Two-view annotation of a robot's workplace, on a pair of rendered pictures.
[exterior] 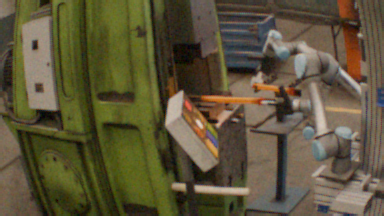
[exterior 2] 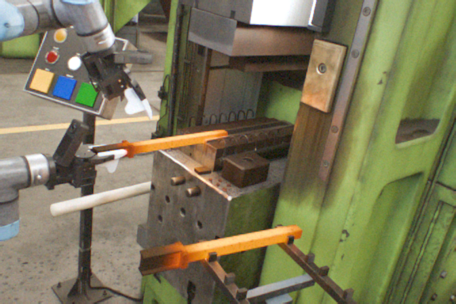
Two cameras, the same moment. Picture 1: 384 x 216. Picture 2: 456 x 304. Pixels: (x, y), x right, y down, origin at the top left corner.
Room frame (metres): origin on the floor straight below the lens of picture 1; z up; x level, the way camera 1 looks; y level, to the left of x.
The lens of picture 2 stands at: (3.58, -1.35, 1.50)
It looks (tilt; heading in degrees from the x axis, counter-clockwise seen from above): 23 degrees down; 106
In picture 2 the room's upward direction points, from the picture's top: 10 degrees clockwise
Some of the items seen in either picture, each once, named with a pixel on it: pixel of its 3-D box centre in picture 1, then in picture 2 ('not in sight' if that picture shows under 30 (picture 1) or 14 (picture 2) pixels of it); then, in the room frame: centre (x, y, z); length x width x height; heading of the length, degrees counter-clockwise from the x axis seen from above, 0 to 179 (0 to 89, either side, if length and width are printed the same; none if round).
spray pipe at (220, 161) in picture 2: not in sight; (258, 153); (3.29, -0.04, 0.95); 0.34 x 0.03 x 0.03; 62
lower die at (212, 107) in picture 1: (182, 106); (242, 138); (3.21, 0.05, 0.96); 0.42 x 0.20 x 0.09; 62
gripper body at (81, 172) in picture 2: (285, 106); (69, 167); (2.93, -0.51, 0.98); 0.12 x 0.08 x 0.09; 62
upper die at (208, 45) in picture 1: (174, 45); (261, 32); (3.21, 0.05, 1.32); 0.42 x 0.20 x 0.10; 62
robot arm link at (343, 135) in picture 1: (342, 140); not in sight; (2.29, -0.75, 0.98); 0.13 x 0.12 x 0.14; 102
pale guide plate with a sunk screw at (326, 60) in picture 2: not in sight; (322, 76); (3.45, -0.17, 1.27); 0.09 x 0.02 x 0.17; 152
